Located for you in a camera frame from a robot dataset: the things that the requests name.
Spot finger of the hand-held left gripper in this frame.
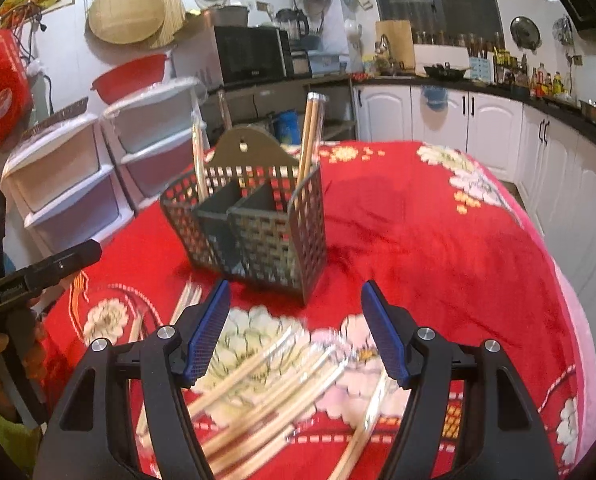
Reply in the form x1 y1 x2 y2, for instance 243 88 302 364
0 239 103 332

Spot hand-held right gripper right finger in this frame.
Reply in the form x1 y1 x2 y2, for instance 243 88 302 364
360 280 561 480

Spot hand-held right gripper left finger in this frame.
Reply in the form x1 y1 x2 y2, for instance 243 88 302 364
32 279 231 480

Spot grey perforated utensil holder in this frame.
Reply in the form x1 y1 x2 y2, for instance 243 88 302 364
159 126 328 307

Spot bunch of bamboo chopsticks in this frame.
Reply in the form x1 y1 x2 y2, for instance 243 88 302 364
133 282 409 480

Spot bamboo chopstick pair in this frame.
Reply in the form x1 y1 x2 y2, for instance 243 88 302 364
190 120 210 201
217 89 234 133
296 91 326 186

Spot white plastic drawer unit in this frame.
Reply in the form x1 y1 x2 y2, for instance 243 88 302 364
100 77 209 211
0 112 135 256

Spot red floral blanket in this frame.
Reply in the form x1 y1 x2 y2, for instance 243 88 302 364
38 139 596 480

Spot dark woven basket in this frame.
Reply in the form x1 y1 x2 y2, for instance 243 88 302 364
20 96 90 141

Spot red plastic bag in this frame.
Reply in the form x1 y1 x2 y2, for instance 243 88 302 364
0 29 34 153

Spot red plastic basin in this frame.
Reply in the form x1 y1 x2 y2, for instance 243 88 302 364
90 52 173 106

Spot blue plastic container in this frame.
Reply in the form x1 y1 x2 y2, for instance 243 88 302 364
273 110 299 145

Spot steel shelf rack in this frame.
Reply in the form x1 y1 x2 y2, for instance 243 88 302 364
200 72 356 146

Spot white base cabinets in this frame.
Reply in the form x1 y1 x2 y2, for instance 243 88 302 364
353 82 596 306

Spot blue hanging bag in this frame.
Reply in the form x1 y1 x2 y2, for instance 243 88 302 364
422 85 446 110

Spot round bamboo tray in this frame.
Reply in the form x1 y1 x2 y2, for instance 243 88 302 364
87 0 166 45
145 0 186 51

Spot black wok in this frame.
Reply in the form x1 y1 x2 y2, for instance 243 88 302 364
423 62 466 81

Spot microwave oven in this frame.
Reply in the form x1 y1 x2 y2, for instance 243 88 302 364
170 25 294 90

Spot blue cutlery rack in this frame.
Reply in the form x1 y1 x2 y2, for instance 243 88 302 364
469 56 494 83

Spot wooden cutting board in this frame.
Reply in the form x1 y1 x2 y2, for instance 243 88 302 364
375 20 415 71

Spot row of condiment bottles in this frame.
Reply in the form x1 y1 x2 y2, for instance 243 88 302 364
528 62 576 98

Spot blender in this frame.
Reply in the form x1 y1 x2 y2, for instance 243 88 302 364
275 8 310 41

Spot hanging pot lid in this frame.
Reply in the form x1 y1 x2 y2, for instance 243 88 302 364
509 16 541 51

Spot dark framed window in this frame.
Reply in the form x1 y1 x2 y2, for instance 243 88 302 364
368 0 504 43

